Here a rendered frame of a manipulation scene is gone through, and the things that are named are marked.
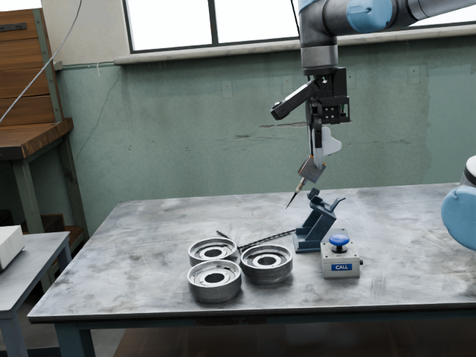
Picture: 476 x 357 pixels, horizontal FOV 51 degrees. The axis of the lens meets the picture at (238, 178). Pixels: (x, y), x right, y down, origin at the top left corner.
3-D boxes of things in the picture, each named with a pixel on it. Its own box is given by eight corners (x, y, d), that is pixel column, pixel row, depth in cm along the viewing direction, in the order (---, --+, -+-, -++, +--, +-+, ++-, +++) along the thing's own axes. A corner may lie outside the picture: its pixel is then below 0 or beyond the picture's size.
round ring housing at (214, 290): (222, 311, 92) (219, 292, 91) (178, 297, 98) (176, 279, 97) (252, 284, 100) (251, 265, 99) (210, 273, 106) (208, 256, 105)
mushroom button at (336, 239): (330, 263, 100) (329, 241, 99) (329, 254, 104) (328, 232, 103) (350, 263, 100) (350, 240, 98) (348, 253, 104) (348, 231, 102)
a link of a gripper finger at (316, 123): (324, 148, 104) (320, 105, 103) (316, 149, 104) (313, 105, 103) (319, 146, 108) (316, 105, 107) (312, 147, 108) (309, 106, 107)
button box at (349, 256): (324, 279, 100) (323, 257, 98) (321, 261, 107) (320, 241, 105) (365, 277, 99) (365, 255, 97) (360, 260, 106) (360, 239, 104)
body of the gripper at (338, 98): (350, 125, 104) (348, 66, 102) (309, 129, 104) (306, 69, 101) (341, 121, 112) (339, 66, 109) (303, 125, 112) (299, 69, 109)
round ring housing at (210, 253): (217, 282, 102) (214, 264, 101) (180, 270, 109) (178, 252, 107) (248, 260, 110) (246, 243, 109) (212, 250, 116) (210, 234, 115)
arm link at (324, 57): (304, 47, 101) (297, 49, 109) (304, 71, 102) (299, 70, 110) (341, 44, 101) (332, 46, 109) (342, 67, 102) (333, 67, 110)
